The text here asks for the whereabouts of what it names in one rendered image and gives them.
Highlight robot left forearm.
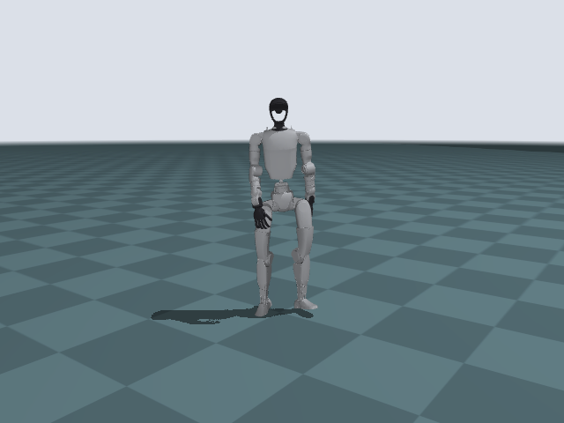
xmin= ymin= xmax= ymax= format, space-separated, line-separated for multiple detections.
xmin=304 ymin=172 xmax=315 ymax=200

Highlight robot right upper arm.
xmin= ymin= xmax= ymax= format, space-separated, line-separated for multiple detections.
xmin=249 ymin=133 xmax=263 ymax=176

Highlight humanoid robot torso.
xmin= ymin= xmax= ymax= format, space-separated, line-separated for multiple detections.
xmin=262 ymin=126 xmax=298 ymax=212

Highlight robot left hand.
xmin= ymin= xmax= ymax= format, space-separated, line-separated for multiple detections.
xmin=305 ymin=196 xmax=315 ymax=216

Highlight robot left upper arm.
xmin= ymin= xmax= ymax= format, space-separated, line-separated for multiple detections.
xmin=295 ymin=131 xmax=315 ymax=175

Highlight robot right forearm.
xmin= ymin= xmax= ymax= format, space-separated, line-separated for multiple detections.
xmin=249 ymin=166 xmax=262 ymax=206

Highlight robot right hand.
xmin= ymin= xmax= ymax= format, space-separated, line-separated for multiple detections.
xmin=252 ymin=197 xmax=272 ymax=229

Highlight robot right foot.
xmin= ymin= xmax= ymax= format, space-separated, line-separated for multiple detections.
xmin=255 ymin=298 xmax=272 ymax=316

